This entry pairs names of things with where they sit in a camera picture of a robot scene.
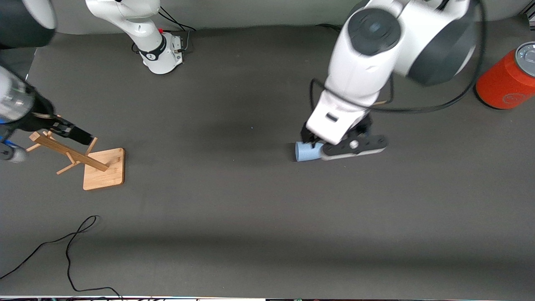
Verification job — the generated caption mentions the light blue cup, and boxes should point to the light blue cup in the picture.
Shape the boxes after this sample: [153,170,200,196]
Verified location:
[295,141,326,163]

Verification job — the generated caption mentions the wooden cup rack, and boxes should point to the wooden cup rack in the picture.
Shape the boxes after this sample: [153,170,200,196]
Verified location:
[26,130,125,191]

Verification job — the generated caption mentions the orange cylindrical can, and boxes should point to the orange cylindrical can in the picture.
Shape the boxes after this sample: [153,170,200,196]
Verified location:
[475,41,535,110]

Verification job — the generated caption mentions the thin black cable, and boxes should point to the thin black cable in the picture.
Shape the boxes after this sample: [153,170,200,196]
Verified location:
[0,215,124,301]

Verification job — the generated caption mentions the black right arm base cables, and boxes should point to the black right arm base cables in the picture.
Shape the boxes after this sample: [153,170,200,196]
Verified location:
[132,6,198,54]

